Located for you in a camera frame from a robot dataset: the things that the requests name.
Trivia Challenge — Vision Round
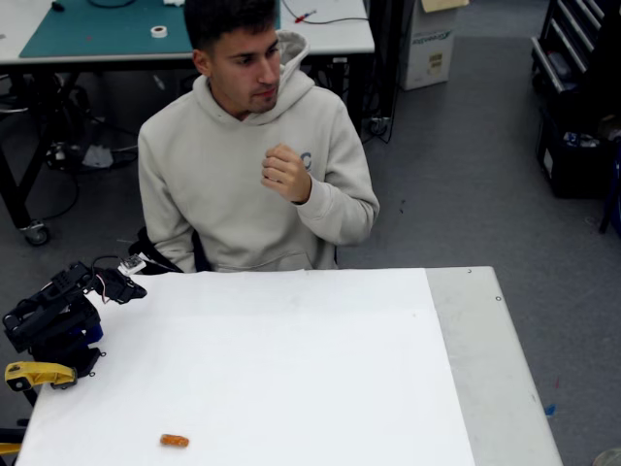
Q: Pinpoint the beige sleeved left forearm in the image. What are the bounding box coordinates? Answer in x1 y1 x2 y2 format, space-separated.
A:
293 167 381 247

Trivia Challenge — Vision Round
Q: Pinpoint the man's left hand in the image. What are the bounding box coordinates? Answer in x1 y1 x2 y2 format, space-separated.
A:
260 142 313 205

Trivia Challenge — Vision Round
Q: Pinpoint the yellow black table clamp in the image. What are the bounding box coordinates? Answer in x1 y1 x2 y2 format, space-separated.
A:
4 361 79 392
0 426 26 458

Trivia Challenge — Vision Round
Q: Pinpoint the man in beige hoodie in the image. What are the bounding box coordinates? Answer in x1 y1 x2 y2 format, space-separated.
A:
137 0 381 274

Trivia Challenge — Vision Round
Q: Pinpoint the white plastic bag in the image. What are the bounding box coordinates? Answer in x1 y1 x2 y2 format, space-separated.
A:
81 143 114 169

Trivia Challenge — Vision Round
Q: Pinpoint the white paper sheet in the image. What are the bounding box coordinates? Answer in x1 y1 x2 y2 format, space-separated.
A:
15 268 476 466

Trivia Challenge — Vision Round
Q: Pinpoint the green cutting mat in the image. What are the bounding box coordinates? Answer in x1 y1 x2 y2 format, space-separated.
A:
18 0 281 59

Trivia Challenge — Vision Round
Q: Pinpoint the white cardboard box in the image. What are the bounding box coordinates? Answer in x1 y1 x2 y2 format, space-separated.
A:
399 0 471 92

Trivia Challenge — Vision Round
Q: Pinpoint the black storage bin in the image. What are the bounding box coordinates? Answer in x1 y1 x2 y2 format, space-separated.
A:
535 107 621 200

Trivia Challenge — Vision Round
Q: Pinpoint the black drawer tool cart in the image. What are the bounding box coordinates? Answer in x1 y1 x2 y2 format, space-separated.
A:
529 0 621 101

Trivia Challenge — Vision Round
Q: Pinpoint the white gripper camera module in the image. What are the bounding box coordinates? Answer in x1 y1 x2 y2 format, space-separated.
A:
117 254 147 278

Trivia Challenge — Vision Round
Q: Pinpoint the white workbench black frame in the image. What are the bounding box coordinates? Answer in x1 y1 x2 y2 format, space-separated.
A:
0 0 376 247

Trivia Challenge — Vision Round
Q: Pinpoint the thin black cable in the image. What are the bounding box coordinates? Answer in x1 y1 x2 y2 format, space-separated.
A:
280 0 371 27

